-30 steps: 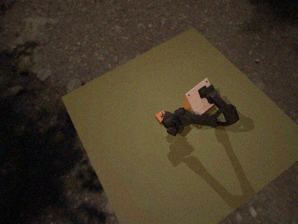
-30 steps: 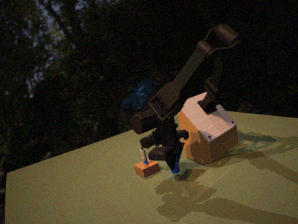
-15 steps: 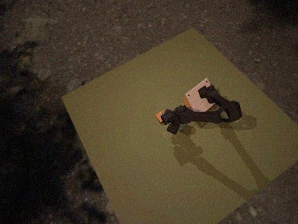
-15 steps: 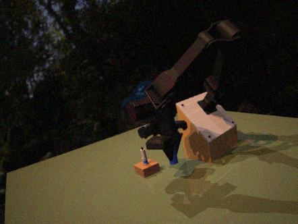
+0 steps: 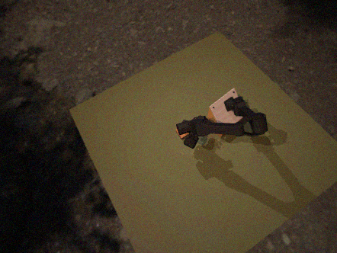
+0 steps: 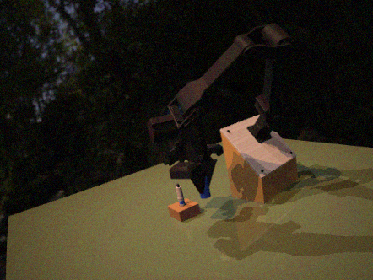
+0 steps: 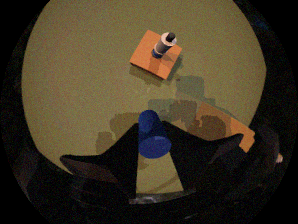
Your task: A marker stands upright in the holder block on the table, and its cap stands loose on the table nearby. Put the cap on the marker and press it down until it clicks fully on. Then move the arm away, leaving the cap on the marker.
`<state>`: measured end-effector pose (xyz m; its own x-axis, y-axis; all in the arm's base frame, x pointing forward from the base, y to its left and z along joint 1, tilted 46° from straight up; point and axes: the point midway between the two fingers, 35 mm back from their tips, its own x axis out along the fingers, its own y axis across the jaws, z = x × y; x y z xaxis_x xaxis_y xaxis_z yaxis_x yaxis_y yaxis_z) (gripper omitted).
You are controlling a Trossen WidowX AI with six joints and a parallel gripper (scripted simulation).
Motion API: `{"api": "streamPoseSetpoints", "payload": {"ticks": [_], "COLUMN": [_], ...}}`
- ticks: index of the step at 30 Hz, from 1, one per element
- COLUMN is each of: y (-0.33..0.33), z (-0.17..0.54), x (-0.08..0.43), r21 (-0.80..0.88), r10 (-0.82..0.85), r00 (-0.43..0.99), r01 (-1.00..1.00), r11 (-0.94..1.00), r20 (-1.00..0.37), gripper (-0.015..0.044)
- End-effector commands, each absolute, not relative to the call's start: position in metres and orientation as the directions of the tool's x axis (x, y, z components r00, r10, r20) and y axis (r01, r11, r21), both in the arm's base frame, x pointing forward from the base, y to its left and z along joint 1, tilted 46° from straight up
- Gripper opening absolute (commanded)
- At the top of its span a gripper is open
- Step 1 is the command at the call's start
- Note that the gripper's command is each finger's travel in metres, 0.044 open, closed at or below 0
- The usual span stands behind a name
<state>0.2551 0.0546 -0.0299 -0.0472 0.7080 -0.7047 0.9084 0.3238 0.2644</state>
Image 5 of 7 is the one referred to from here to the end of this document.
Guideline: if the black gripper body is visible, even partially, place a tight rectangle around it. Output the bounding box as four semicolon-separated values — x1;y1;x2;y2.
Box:
184;134;198;149

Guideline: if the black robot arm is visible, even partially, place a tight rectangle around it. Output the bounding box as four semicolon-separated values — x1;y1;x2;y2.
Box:
176;96;268;137

